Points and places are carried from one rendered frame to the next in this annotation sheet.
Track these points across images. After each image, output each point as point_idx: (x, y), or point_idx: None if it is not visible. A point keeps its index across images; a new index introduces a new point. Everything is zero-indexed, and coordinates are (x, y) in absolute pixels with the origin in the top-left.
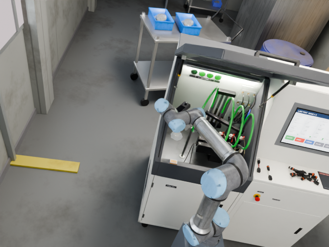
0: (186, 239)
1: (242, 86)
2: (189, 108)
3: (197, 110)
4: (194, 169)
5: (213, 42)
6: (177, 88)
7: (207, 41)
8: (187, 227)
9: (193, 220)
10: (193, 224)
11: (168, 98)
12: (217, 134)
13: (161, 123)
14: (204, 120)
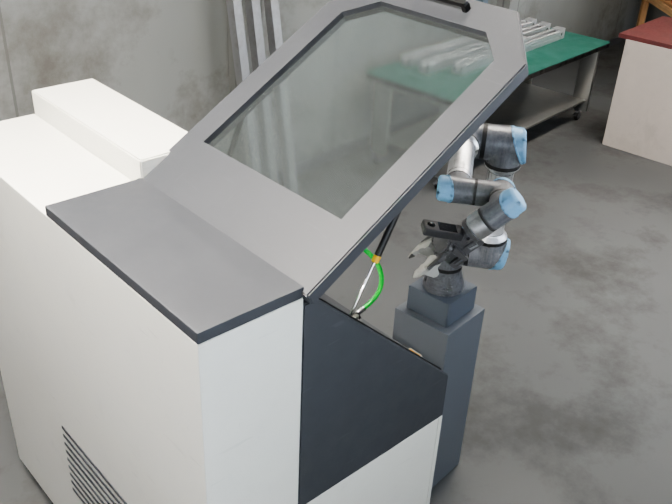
0: (464, 320)
1: None
2: None
3: (455, 177)
4: (381, 331)
5: (145, 272)
6: None
7: (162, 279)
8: (508, 245)
9: (501, 235)
10: (504, 234)
11: (377, 335)
12: (461, 152)
13: (388, 384)
14: (459, 166)
